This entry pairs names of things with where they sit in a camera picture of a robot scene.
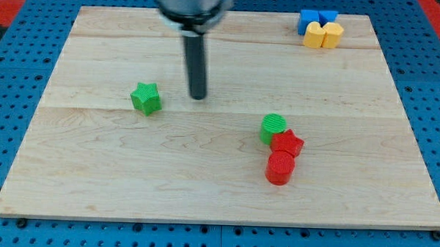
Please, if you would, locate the red star block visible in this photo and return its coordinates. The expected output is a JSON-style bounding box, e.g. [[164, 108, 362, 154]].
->
[[270, 129, 304, 158]]

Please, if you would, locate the light wooden board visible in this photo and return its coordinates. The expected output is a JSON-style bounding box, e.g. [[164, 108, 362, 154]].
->
[[0, 7, 440, 230]]

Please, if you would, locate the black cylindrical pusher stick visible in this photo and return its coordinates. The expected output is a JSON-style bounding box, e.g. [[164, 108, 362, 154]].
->
[[183, 34, 208, 100]]

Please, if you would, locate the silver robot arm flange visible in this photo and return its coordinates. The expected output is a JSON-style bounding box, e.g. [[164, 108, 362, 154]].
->
[[156, 0, 234, 34]]

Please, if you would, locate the blue cube block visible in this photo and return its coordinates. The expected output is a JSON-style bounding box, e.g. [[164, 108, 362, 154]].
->
[[297, 9, 319, 35]]

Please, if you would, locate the yellow heart block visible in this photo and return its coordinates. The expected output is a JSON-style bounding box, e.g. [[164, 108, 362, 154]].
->
[[303, 21, 326, 48]]

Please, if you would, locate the yellow hexagon block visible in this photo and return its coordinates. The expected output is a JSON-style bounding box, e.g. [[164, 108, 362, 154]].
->
[[321, 23, 345, 49]]

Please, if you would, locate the blue triangular block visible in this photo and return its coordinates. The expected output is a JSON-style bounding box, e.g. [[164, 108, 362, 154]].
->
[[318, 10, 338, 26]]

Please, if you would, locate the green star block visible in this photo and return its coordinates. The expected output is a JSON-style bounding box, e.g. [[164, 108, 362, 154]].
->
[[130, 83, 162, 116]]

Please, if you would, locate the green cylinder block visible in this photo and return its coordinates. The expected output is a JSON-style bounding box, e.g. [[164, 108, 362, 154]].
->
[[259, 113, 287, 145]]

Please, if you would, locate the red cylinder block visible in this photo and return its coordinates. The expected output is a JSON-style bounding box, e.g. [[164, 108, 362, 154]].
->
[[265, 150, 296, 185]]

